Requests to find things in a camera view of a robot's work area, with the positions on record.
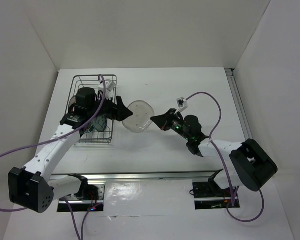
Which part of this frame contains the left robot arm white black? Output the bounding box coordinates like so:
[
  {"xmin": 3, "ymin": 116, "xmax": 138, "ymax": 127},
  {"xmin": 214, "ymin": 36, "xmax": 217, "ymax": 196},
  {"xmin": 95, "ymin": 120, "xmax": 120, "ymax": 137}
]
[{"xmin": 8, "ymin": 87, "xmax": 133, "ymax": 214}]

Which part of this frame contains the wire dish rack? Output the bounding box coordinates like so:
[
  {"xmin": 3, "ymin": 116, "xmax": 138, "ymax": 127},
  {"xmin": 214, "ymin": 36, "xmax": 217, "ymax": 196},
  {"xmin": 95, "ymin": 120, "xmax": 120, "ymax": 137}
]
[{"xmin": 66, "ymin": 74, "xmax": 117, "ymax": 147}]

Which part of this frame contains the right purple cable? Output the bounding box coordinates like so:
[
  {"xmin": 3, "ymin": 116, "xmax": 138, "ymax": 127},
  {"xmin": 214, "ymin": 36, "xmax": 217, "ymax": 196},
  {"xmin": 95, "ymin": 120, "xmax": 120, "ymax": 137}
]
[{"xmin": 183, "ymin": 91, "xmax": 266, "ymax": 223}]

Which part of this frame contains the white plate red green rim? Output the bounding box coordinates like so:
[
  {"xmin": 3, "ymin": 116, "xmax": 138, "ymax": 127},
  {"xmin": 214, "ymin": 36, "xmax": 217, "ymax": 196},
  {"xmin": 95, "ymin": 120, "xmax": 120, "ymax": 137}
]
[{"xmin": 81, "ymin": 122, "xmax": 94, "ymax": 135}]

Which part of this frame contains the aluminium rail right side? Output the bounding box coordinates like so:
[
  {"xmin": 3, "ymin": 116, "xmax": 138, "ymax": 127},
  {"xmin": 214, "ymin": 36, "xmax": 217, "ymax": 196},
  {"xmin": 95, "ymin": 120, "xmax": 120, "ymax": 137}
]
[{"xmin": 224, "ymin": 68, "xmax": 253, "ymax": 140}]

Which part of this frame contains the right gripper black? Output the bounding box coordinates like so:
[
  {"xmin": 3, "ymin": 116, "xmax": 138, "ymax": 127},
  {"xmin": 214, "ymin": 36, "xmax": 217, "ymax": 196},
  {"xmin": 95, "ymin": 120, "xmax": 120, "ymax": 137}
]
[{"xmin": 150, "ymin": 108, "xmax": 191, "ymax": 141}]

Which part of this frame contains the aluminium rail front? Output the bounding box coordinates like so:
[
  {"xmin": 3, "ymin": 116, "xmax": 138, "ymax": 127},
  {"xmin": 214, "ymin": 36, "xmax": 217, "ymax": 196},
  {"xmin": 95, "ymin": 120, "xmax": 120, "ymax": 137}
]
[{"xmin": 49, "ymin": 169, "xmax": 228, "ymax": 181}]

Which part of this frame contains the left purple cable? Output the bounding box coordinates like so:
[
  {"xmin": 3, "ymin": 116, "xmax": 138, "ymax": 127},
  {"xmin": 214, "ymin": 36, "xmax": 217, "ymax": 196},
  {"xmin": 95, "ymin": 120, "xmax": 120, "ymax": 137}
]
[{"xmin": 0, "ymin": 74, "xmax": 107, "ymax": 213}]

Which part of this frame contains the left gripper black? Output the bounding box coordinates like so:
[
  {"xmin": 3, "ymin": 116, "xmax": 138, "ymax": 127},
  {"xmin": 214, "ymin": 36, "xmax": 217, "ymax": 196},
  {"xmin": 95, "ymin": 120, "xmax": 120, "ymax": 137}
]
[{"xmin": 87, "ymin": 91, "xmax": 133, "ymax": 122}]

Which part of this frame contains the purple cable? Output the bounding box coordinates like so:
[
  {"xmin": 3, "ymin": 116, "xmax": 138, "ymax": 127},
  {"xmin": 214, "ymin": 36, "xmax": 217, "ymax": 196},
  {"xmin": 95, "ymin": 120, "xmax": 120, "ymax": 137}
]
[
  {"xmin": 0, "ymin": 74, "xmax": 107, "ymax": 213},
  {"xmin": 183, "ymin": 91, "xmax": 266, "ymax": 223}
]

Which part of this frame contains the clear glass plate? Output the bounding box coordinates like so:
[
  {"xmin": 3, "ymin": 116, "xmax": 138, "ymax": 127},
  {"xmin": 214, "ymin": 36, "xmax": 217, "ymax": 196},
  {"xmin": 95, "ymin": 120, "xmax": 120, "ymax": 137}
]
[{"xmin": 122, "ymin": 100, "xmax": 155, "ymax": 134}]

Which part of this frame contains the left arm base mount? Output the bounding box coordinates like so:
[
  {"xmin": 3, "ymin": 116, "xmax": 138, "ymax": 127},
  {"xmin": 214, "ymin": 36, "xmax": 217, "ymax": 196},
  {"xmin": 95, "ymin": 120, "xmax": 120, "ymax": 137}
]
[{"xmin": 54, "ymin": 180, "xmax": 106, "ymax": 213}]

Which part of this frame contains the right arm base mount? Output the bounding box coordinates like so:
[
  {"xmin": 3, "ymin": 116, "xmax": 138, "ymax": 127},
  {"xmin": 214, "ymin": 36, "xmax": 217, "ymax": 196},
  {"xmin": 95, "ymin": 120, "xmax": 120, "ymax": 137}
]
[{"xmin": 189, "ymin": 181, "xmax": 240, "ymax": 210}]

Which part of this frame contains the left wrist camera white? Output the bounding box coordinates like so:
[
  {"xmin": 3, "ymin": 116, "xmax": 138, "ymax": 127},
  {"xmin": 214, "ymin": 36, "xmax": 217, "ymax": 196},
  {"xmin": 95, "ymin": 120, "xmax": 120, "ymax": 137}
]
[{"xmin": 98, "ymin": 79, "xmax": 116, "ymax": 99}]

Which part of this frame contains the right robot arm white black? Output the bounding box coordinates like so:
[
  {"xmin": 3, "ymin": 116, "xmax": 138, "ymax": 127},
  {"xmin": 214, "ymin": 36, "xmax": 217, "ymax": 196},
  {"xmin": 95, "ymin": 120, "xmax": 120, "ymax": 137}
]
[{"xmin": 150, "ymin": 108, "xmax": 278, "ymax": 196}]

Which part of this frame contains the orange sunburst plate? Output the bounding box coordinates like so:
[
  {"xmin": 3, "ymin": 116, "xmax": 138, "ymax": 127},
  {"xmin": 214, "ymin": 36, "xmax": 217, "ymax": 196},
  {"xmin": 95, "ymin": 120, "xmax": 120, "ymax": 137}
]
[{"xmin": 67, "ymin": 96, "xmax": 76, "ymax": 109}]

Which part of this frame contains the aluminium rail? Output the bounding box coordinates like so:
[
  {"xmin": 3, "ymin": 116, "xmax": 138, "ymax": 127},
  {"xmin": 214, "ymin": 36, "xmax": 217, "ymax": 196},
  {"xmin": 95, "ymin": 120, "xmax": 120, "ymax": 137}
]
[
  {"xmin": 224, "ymin": 68, "xmax": 253, "ymax": 140},
  {"xmin": 49, "ymin": 169, "xmax": 228, "ymax": 181}
]

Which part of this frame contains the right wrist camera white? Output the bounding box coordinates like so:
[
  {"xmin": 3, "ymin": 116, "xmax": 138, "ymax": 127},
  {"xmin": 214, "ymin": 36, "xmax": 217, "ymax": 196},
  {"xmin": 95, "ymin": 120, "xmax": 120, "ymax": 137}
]
[{"xmin": 175, "ymin": 97, "xmax": 188, "ymax": 114}]

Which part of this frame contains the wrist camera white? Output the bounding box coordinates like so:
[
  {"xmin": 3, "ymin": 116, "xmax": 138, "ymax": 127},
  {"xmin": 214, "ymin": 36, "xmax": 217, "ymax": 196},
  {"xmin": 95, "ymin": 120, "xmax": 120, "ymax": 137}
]
[
  {"xmin": 98, "ymin": 79, "xmax": 116, "ymax": 99},
  {"xmin": 175, "ymin": 97, "xmax": 188, "ymax": 114}
]

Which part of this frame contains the blue patterned plate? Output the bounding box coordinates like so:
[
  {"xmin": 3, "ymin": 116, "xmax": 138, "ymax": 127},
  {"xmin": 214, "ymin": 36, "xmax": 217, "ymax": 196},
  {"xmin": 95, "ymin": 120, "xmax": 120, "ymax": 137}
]
[{"xmin": 91, "ymin": 115, "xmax": 108, "ymax": 133}]

